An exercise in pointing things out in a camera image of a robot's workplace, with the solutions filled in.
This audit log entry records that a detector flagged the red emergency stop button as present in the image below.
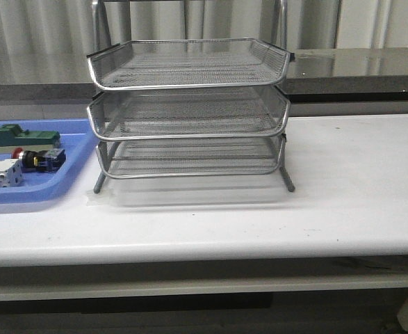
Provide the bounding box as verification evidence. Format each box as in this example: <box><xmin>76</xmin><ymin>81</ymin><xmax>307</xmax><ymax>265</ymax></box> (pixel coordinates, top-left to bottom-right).
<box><xmin>11</xmin><ymin>148</ymin><xmax>66</xmax><ymax>173</ymax></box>

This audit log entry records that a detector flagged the blue plastic tray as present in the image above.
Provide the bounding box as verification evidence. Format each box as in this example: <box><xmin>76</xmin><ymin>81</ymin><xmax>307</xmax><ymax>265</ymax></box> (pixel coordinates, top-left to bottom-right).
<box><xmin>0</xmin><ymin>118</ymin><xmax>98</xmax><ymax>204</ymax></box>

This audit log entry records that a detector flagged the white circuit breaker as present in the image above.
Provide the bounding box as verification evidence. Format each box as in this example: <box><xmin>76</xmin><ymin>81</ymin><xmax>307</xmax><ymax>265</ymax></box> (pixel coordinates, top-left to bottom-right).
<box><xmin>0</xmin><ymin>159</ymin><xmax>23</xmax><ymax>188</ymax></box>

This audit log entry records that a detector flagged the green electrical module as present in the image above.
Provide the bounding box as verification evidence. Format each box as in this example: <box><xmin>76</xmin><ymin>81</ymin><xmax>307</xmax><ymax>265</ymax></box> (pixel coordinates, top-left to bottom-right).
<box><xmin>0</xmin><ymin>124</ymin><xmax>61</xmax><ymax>154</ymax></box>

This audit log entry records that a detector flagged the dark steel back counter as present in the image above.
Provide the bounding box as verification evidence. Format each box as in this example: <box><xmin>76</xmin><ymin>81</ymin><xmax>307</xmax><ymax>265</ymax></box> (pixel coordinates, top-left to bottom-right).
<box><xmin>0</xmin><ymin>48</ymin><xmax>408</xmax><ymax>103</ymax></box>

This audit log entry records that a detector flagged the silver metal rack frame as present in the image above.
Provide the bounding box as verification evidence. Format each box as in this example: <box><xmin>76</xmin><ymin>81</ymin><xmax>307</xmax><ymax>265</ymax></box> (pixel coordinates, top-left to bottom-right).
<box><xmin>92</xmin><ymin>1</ymin><xmax>295</xmax><ymax>193</ymax></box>

